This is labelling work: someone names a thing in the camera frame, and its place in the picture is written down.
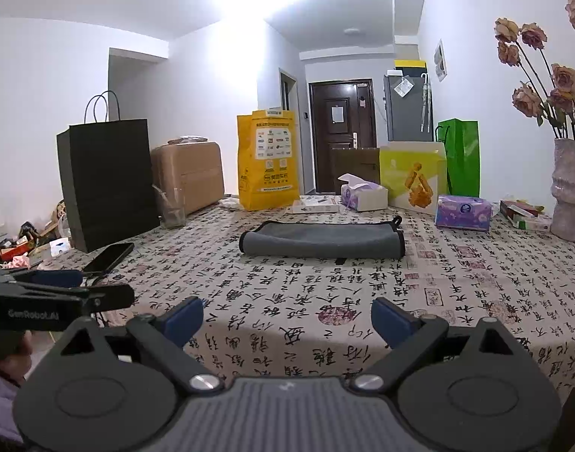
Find grey microfibre towel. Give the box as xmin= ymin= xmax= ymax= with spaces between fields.
xmin=239 ymin=215 xmax=406 ymax=260

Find black smartphone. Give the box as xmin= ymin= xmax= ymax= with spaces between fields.
xmin=82 ymin=243 xmax=134 ymax=276

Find calligraphy print tablecloth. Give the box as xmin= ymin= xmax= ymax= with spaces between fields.
xmin=28 ymin=192 xmax=575 ymax=392

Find black paper shopping bag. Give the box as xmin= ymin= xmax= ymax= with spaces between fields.
xmin=57 ymin=118 xmax=160 ymax=252

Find clear drinking glass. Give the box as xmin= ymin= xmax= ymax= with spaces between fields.
xmin=153 ymin=185 xmax=187 ymax=230

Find purple tissue pack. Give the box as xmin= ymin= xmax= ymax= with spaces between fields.
xmin=435 ymin=195 xmax=492 ymax=232

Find open white tissue box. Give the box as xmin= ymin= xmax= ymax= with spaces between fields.
xmin=338 ymin=174 xmax=388 ymax=212

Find yellow-green snack paper bag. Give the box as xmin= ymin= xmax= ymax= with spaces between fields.
xmin=378 ymin=141 xmax=447 ymax=215

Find flat white product box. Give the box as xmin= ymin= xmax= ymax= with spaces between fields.
xmin=291 ymin=197 xmax=341 ymax=214

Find beige hard suitcase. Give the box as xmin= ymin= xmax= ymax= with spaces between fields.
xmin=151 ymin=141 xmax=225 ymax=214

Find textured white vase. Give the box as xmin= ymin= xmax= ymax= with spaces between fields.
xmin=551 ymin=139 xmax=575 ymax=242

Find green paper gift bag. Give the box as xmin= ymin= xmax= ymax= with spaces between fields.
xmin=436 ymin=118 xmax=481 ymax=197

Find yellow paper delivery bag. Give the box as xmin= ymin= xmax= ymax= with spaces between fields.
xmin=237 ymin=109 xmax=300 ymax=211

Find grey refrigerator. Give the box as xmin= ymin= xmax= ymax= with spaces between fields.
xmin=384 ymin=72 xmax=435 ymax=142

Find dark brown entrance door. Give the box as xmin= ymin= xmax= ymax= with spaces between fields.
xmin=309 ymin=79 xmax=378 ymax=193

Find dried pink roses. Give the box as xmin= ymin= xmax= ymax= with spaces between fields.
xmin=494 ymin=0 xmax=575 ymax=141

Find wall picture frame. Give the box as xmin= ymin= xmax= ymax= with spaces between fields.
xmin=434 ymin=41 xmax=447 ymax=82

